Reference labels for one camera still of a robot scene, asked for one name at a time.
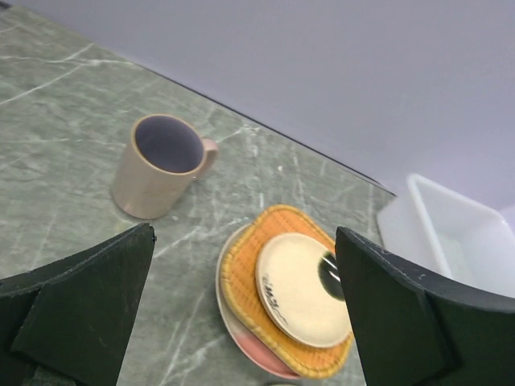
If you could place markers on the cream plate with black flowers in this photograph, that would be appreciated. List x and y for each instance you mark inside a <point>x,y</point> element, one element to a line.
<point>298,282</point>

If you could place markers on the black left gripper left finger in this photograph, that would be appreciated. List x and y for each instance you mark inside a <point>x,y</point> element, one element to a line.
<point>75,316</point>

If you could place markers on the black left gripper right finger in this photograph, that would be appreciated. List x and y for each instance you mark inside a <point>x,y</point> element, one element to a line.
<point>416,327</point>

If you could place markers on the woven orange bamboo tray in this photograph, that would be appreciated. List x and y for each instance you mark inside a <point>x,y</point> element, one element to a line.
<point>237,274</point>

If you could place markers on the white plastic bin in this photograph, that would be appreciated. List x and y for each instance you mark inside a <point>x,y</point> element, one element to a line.
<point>450,234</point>

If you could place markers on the pink and cream plate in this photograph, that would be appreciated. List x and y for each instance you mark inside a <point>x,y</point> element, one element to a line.
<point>249,344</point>

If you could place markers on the beige ceramic mug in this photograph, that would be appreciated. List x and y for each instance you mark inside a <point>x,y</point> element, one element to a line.
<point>161,159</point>

